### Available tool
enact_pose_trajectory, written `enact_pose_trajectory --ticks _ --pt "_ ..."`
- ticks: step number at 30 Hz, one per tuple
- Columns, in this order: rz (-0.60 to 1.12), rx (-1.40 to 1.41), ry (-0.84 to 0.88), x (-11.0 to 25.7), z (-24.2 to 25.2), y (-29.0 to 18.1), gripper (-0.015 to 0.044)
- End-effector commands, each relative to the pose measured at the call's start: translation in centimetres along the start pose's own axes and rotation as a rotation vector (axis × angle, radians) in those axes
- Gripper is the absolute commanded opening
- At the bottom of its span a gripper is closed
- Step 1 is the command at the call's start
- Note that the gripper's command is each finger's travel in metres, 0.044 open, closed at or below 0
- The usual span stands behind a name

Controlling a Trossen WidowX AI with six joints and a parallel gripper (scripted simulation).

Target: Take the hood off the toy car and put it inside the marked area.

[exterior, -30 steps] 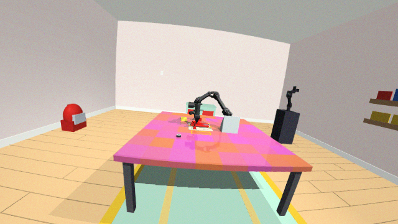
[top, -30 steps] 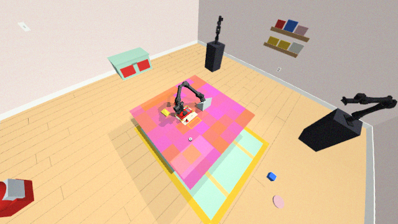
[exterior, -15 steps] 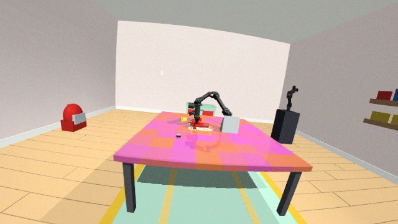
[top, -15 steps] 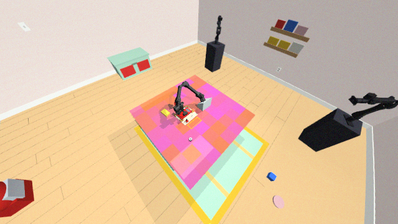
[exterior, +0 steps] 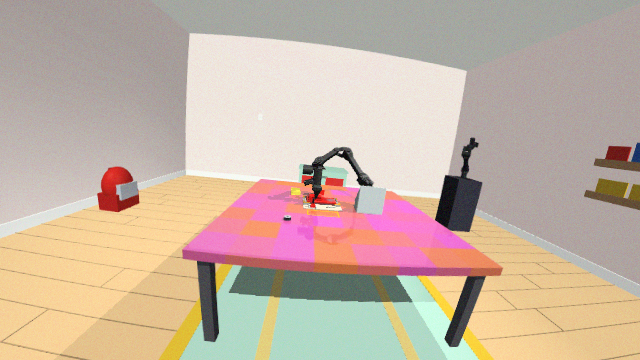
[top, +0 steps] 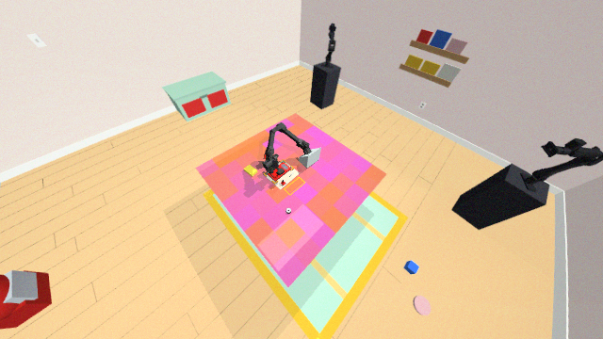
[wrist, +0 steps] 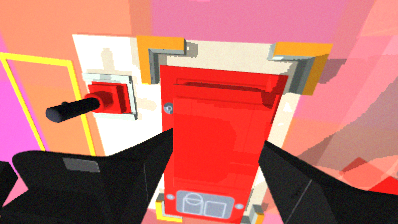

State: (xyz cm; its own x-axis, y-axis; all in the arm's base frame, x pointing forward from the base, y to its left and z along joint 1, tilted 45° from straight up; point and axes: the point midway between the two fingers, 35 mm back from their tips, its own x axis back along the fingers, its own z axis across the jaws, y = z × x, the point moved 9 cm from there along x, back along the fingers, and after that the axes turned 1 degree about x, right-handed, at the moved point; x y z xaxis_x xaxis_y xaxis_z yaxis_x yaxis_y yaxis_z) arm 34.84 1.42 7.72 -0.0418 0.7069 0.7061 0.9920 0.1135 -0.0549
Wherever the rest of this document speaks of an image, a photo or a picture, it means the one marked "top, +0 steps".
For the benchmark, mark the yellow flat block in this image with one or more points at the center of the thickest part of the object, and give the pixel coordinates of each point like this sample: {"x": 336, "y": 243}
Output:
{"x": 250, "y": 170}

